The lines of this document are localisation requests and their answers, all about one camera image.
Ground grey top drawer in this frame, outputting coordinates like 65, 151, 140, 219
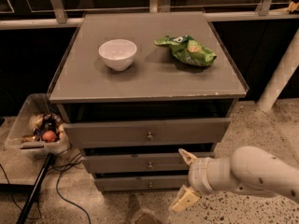
64, 118, 231, 148

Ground green chip bag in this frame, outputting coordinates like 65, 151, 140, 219
154, 35, 217, 67

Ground white ceramic bowl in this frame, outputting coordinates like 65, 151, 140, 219
98, 39, 137, 71

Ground white diagonal pipe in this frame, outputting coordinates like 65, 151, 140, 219
257, 29, 299, 112

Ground black floor cable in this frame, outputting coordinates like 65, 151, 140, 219
0, 145, 92, 224

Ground metal window railing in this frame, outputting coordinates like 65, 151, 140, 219
0, 0, 298, 30

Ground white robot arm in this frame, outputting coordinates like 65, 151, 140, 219
170, 147, 299, 212

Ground black pole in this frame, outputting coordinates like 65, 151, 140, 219
16, 153, 54, 224

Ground snack wrappers in bin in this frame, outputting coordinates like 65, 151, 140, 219
21, 113, 64, 143

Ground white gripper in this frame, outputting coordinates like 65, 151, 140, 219
169, 148, 219, 212

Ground grey bottom drawer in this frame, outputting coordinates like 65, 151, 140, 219
94, 175, 189, 192

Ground red apple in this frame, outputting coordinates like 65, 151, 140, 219
42, 131, 56, 142

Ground clear plastic bin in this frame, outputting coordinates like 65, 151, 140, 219
5, 93, 70, 159

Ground grey drawer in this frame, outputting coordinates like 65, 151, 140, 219
94, 175, 189, 192
64, 118, 231, 148
81, 151, 216, 175

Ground grey drawer cabinet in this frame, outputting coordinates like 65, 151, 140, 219
50, 12, 248, 180

